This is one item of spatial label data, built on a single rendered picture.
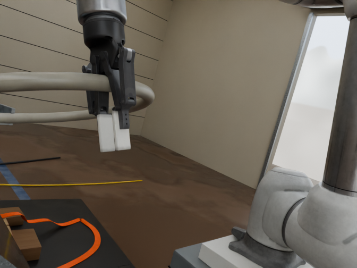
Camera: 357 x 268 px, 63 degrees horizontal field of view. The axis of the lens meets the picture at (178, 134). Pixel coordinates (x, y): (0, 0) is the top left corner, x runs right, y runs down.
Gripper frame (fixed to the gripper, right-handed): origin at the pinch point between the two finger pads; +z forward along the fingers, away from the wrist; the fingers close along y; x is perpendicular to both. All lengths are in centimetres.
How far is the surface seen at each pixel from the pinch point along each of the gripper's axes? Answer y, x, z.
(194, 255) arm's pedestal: 15, -37, 37
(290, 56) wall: 121, -478, -130
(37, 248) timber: 153, -49, 58
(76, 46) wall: 486, -299, -225
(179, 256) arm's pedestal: 17, -33, 36
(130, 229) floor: 168, -137, 73
